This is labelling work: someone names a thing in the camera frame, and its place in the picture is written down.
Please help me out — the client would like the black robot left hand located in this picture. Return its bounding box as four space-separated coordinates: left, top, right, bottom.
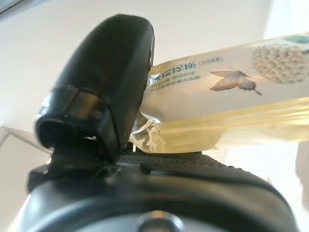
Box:
18 14 298 232

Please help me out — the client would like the yellow tea bottle white label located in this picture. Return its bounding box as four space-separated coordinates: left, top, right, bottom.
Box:
129 31 309 156

